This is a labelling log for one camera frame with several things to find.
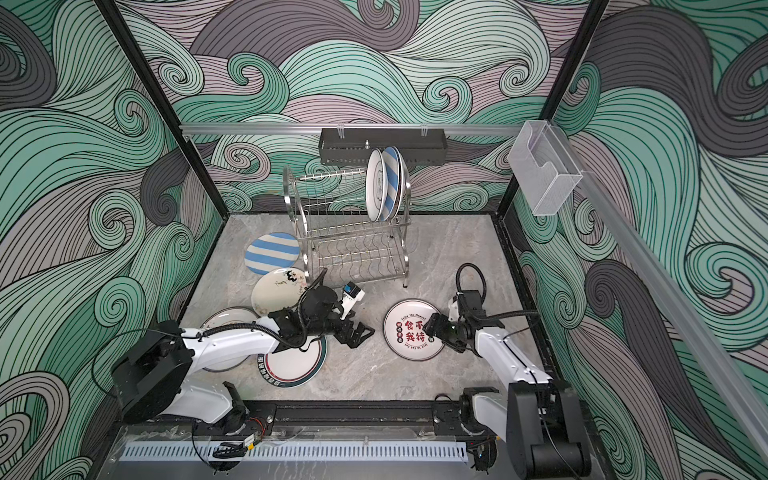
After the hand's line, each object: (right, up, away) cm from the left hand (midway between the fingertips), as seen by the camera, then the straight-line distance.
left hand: (367, 321), depth 82 cm
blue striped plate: (-36, +19, +26) cm, 48 cm away
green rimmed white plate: (-21, -13, -1) cm, 25 cm away
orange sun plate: (-42, 0, +5) cm, 42 cm away
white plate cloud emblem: (+3, +39, +3) cm, 39 cm away
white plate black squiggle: (-30, +7, +14) cm, 34 cm away
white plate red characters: (+11, -4, +6) cm, 13 cm away
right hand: (+20, -4, +5) cm, 21 cm away
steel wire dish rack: (-10, +22, +24) cm, 34 cm away
